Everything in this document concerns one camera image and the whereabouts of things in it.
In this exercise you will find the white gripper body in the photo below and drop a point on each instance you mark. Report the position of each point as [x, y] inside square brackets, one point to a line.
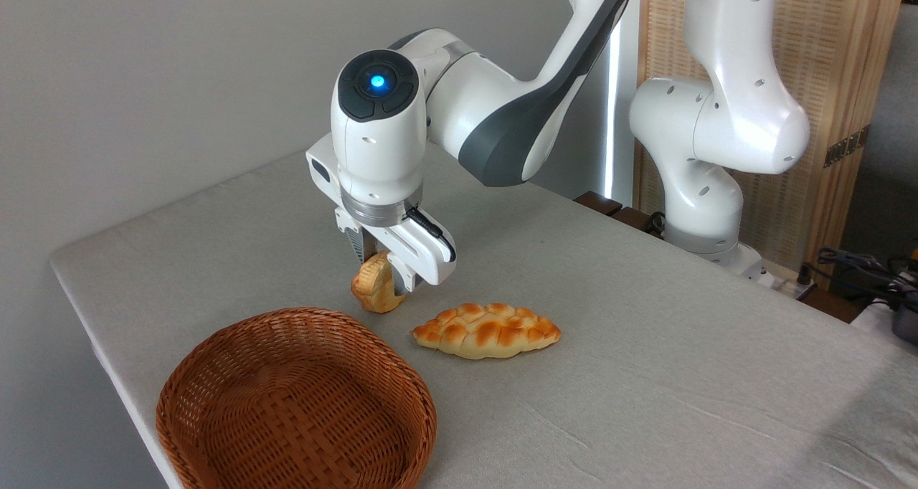
[423, 252]

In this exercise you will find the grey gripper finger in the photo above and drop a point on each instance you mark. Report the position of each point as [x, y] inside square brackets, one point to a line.
[403, 281]
[355, 247]

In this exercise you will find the round pale bread roll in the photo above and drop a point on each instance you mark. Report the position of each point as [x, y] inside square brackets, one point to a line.
[376, 288]

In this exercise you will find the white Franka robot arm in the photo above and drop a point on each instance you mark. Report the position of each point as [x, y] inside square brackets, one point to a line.
[502, 116]

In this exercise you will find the braided golden bread loaf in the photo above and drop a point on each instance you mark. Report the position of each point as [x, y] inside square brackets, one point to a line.
[488, 330]

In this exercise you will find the brown woven wicker basket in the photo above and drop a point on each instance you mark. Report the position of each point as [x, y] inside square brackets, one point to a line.
[301, 410]

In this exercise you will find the dark brown wooden block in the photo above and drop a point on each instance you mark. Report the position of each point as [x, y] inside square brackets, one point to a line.
[617, 209]

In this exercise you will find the grey metal pot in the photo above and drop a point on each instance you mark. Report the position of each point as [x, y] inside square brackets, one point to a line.
[906, 324]

